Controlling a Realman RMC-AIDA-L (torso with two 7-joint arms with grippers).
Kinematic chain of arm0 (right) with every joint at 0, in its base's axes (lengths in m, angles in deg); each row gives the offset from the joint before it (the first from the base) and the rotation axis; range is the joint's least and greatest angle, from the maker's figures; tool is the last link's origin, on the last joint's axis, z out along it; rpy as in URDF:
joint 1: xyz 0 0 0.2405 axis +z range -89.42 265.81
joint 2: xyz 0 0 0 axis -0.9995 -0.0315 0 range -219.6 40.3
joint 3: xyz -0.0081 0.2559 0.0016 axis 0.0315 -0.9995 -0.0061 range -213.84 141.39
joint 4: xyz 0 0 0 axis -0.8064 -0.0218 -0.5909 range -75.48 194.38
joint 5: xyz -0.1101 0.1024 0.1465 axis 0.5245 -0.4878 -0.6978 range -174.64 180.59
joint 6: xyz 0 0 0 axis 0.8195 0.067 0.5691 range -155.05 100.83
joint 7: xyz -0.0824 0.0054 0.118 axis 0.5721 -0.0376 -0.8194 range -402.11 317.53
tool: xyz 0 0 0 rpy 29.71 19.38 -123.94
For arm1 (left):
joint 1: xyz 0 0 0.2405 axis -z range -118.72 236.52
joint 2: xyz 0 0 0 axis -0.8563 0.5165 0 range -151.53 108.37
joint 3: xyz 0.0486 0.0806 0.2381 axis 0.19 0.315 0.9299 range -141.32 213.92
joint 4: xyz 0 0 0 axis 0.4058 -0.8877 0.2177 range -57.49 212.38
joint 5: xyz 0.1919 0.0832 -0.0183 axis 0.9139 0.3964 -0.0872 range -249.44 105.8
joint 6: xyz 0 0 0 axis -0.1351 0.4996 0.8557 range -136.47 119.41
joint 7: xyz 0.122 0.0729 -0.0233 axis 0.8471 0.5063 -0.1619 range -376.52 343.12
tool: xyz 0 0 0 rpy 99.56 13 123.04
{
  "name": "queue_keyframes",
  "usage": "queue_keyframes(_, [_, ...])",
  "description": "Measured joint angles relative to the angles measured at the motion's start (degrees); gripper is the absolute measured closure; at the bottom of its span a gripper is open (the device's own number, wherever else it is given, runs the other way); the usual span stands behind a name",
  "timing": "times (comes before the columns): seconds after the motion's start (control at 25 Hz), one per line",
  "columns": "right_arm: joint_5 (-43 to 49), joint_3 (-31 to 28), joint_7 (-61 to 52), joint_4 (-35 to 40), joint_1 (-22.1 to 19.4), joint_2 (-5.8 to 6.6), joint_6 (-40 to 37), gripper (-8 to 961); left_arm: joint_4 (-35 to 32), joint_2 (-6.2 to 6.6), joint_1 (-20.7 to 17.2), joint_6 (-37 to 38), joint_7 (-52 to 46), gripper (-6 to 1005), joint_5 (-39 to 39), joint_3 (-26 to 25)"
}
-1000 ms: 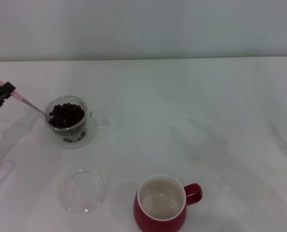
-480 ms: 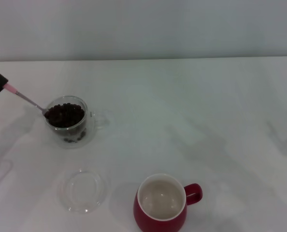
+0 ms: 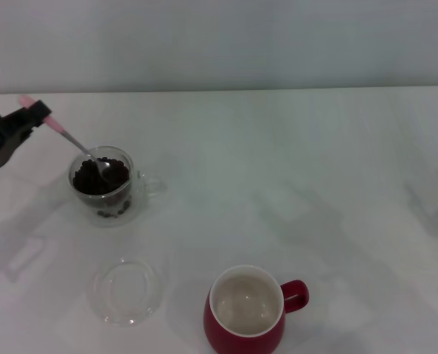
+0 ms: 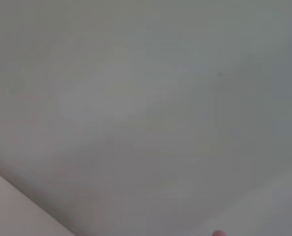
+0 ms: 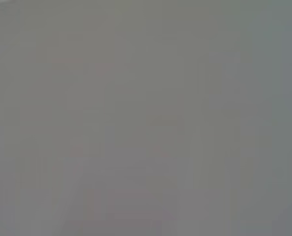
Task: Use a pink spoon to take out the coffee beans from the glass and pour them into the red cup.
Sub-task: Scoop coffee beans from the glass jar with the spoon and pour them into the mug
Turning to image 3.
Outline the pile of coffee beans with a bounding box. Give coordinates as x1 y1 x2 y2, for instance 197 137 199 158
72 157 130 197

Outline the small clear glass saucer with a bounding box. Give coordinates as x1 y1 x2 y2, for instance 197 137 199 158
92 257 165 327

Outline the clear glass cup with handle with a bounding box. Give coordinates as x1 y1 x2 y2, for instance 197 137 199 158
66 145 167 228

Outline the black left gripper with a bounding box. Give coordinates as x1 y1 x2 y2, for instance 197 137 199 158
0 99 53 176

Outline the red mug white inside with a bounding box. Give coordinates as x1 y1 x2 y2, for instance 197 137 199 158
203 263 310 354

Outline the pink handled metal spoon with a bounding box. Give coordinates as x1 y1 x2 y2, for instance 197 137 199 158
18 94 121 184

